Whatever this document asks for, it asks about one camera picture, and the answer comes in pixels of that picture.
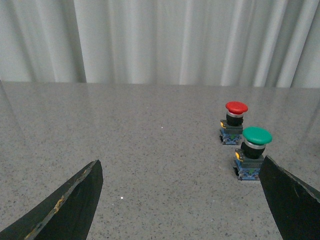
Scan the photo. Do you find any red push button switch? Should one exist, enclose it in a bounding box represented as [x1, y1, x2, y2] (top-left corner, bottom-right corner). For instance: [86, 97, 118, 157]
[219, 101, 249, 145]

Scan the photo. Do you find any white pleated curtain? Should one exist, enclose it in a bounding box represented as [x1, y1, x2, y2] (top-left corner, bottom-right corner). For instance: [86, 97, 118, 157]
[0, 0, 320, 88]

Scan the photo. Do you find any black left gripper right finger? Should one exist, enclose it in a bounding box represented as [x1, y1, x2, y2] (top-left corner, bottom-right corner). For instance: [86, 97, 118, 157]
[259, 155, 320, 240]

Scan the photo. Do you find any green push button switch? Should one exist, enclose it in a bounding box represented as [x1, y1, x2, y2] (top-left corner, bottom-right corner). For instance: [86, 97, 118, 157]
[233, 126, 273, 181]

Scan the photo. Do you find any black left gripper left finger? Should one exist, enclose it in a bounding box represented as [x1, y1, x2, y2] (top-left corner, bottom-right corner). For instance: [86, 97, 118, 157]
[0, 160, 103, 240]

